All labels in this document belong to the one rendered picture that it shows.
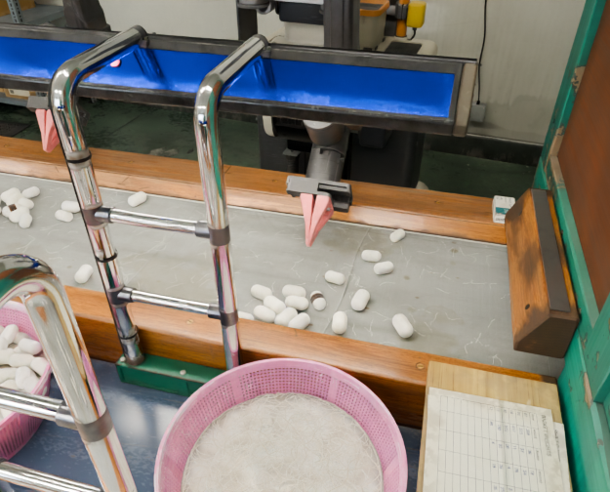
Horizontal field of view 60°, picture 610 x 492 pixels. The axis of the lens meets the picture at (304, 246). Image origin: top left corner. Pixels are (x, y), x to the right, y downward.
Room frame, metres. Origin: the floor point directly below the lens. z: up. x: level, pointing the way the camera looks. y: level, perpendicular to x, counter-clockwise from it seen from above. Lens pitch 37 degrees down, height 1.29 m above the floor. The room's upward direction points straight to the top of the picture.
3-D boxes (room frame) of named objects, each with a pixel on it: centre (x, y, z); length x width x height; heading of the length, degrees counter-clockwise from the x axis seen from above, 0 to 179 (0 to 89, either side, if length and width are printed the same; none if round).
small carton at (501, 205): (0.79, -0.35, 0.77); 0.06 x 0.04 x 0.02; 165
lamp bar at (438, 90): (0.63, 0.12, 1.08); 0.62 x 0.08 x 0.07; 75
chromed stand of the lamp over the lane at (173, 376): (0.56, 0.14, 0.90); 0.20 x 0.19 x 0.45; 75
